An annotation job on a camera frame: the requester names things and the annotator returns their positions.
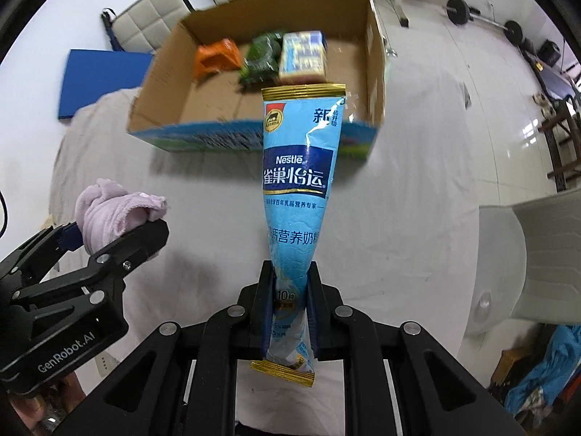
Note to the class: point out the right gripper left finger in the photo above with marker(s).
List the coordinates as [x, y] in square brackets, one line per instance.
[181, 380]

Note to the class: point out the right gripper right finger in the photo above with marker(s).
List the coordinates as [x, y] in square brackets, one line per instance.
[398, 380]

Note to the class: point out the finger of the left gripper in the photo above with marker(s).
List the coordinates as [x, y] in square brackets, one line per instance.
[108, 267]
[31, 261]

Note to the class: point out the pink fluffy cloth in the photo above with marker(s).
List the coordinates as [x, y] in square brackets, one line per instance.
[105, 211]

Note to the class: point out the blue Nestle milk powder sachet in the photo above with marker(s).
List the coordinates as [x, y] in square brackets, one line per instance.
[302, 127]

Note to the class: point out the orange snack bag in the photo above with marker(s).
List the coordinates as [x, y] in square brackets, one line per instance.
[216, 57]

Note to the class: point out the person left hand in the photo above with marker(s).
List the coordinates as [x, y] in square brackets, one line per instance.
[32, 410]

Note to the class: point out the turquoise cloth heap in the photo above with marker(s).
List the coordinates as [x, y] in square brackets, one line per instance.
[543, 384]

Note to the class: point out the grey plastic chair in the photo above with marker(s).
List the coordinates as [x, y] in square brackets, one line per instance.
[528, 263]

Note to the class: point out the brown cardboard box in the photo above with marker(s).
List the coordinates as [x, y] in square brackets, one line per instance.
[178, 114]

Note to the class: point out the blue foam mat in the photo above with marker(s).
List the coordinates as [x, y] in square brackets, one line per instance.
[90, 74]

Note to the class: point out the white padded chair near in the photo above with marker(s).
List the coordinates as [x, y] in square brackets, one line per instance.
[145, 25]

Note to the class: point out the green snack bag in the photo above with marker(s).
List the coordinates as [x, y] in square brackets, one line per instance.
[261, 63]

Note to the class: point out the dark wooden chair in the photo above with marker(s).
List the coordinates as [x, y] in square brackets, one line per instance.
[561, 130]

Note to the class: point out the yellow blue tissue pack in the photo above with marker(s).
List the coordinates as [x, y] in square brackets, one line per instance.
[303, 58]

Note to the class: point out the barbell with black plates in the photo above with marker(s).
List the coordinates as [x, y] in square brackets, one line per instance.
[459, 13]

